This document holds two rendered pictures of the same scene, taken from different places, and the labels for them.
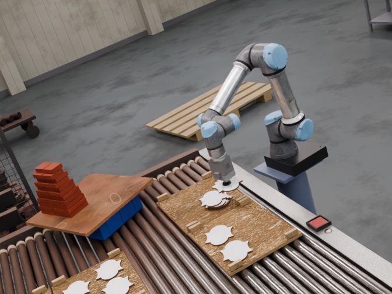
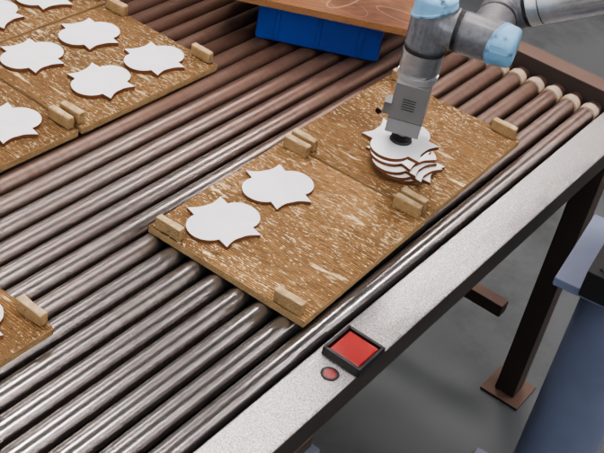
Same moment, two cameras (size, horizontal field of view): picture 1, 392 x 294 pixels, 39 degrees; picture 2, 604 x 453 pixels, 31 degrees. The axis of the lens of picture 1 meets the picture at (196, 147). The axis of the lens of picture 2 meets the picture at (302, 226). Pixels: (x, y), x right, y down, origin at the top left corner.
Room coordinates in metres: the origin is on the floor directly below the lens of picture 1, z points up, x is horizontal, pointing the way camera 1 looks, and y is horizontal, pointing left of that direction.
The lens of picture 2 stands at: (0.96, -1.24, 2.15)
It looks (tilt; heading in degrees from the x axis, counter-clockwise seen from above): 37 degrees down; 47
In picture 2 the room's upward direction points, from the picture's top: 12 degrees clockwise
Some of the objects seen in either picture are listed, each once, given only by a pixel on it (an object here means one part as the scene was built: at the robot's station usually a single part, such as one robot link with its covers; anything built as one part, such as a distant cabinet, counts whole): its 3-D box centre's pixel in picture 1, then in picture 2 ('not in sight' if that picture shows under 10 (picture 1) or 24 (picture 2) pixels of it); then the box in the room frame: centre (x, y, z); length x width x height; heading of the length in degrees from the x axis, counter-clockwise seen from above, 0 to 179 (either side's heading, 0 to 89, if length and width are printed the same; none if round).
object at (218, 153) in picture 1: (216, 150); (421, 59); (2.27, -0.08, 1.24); 0.08 x 0.08 x 0.05
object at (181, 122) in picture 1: (212, 109); not in sight; (6.16, -0.32, 0.06); 1.37 x 0.94 x 0.12; 116
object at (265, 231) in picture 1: (241, 234); (291, 225); (2.05, -0.07, 0.93); 0.41 x 0.35 x 0.02; 18
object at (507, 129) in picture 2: (207, 175); (503, 128); (2.67, -0.01, 0.95); 0.06 x 0.02 x 0.03; 107
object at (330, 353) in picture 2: (318, 223); (353, 350); (1.95, -0.38, 0.92); 0.08 x 0.08 x 0.02; 16
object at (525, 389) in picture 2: not in sight; (552, 277); (3.00, -0.06, 0.43); 0.12 x 0.12 x 0.85; 16
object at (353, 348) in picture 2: (318, 223); (353, 350); (1.95, -0.38, 0.92); 0.06 x 0.06 x 0.01; 16
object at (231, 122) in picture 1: (224, 125); (488, 35); (2.33, -0.16, 1.32); 0.11 x 0.11 x 0.08; 32
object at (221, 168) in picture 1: (219, 167); (405, 95); (2.26, -0.07, 1.16); 0.10 x 0.09 x 0.16; 129
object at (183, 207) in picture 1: (201, 202); (405, 142); (2.44, 0.06, 0.93); 0.41 x 0.35 x 0.02; 17
